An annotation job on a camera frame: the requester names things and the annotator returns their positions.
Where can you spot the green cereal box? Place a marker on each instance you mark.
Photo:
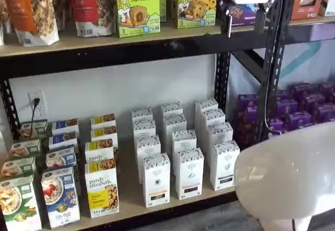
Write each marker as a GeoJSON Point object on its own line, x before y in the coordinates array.
{"type": "Point", "coordinates": [35, 129]}
{"type": "Point", "coordinates": [26, 148]}
{"type": "Point", "coordinates": [18, 166]}
{"type": "Point", "coordinates": [18, 204]}

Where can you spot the yellow Bobo's peanut butter box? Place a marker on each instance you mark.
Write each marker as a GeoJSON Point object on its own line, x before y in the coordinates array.
{"type": "Point", "coordinates": [196, 5]}

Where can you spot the white wall outlet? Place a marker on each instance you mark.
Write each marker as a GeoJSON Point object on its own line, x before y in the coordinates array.
{"type": "Point", "coordinates": [36, 110]}

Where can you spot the orange snack box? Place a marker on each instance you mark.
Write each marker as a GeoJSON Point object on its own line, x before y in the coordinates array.
{"type": "Point", "coordinates": [307, 3]}

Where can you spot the white box pink strip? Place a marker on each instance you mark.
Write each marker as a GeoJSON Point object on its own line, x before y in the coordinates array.
{"type": "Point", "coordinates": [171, 108]}
{"type": "Point", "coordinates": [174, 123]}
{"type": "Point", "coordinates": [189, 174]}
{"type": "Point", "coordinates": [184, 140]}

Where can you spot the yellow Purely Elizabeth box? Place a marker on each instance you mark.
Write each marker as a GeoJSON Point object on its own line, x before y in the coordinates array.
{"type": "Point", "coordinates": [99, 152]}
{"type": "Point", "coordinates": [102, 191]}
{"type": "Point", "coordinates": [104, 135]}
{"type": "Point", "coordinates": [103, 121]}

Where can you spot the white box yellow strip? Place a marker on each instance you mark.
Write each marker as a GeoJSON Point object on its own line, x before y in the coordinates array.
{"type": "Point", "coordinates": [142, 113]}
{"type": "Point", "coordinates": [144, 129]}
{"type": "Point", "coordinates": [147, 147]}
{"type": "Point", "coordinates": [156, 181]}

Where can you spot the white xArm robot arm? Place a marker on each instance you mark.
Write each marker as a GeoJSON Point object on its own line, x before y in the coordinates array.
{"type": "Point", "coordinates": [288, 176]}

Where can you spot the red label granola pouch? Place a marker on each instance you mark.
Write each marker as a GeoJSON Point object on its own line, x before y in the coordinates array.
{"type": "Point", "coordinates": [91, 8]}

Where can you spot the purple Annie's snack box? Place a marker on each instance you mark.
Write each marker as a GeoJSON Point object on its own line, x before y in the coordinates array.
{"type": "Point", "coordinates": [324, 111]}
{"type": "Point", "coordinates": [299, 119]}
{"type": "Point", "coordinates": [287, 108]}
{"type": "Point", "coordinates": [328, 88]}
{"type": "Point", "coordinates": [283, 94]}
{"type": "Point", "coordinates": [277, 125]}
{"type": "Point", "coordinates": [312, 102]}
{"type": "Point", "coordinates": [247, 131]}
{"type": "Point", "coordinates": [305, 90]}
{"type": "Point", "coordinates": [248, 102]}

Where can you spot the purple Z Bar box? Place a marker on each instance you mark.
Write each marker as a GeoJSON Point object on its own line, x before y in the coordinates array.
{"type": "Point", "coordinates": [243, 15]}

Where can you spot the blue cereal box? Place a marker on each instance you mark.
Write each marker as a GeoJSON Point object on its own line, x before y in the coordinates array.
{"type": "Point", "coordinates": [61, 157]}
{"type": "Point", "coordinates": [65, 126]}
{"type": "Point", "coordinates": [61, 199]}
{"type": "Point", "coordinates": [62, 140]}

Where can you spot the white box green strip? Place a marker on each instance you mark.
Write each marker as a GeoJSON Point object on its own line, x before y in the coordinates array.
{"type": "Point", "coordinates": [214, 117]}
{"type": "Point", "coordinates": [225, 166]}
{"type": "Point", "coordinates": [220, 132]}
{"type": "Point", "coordinates": [206, 104]}

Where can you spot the orange label granola pouch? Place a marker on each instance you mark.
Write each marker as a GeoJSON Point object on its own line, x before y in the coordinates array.
{"type": "Point", "coordinates": [31, 13]}

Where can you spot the black metal shelf rack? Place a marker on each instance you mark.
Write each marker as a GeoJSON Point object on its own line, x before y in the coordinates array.
{"type": "Point", "coordinates": [104, 63]}
{"type": "Point", "coordinates": [314, 35]}

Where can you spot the green Bobo's apple pie box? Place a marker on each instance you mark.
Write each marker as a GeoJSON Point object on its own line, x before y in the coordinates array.
{"type": "Point", "coordinates": [137, 8]}
{"type": "Point", "coordinates": [162, 0]}

